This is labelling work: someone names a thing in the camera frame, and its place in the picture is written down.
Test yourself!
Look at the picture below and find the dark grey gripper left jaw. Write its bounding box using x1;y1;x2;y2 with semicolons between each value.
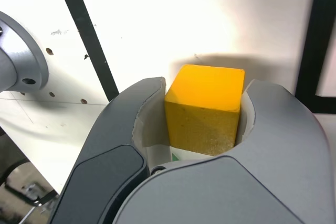
49;77;174;224

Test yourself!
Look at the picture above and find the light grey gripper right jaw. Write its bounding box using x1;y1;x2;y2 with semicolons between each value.
112;78;334;224

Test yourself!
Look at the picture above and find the yellow cube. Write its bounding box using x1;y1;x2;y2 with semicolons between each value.
164;63;246;156

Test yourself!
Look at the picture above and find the black tape square outline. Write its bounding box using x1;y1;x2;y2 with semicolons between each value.
295;0;336;114

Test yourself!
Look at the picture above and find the black tape strip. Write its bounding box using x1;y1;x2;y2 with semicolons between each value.
52;0;120;103

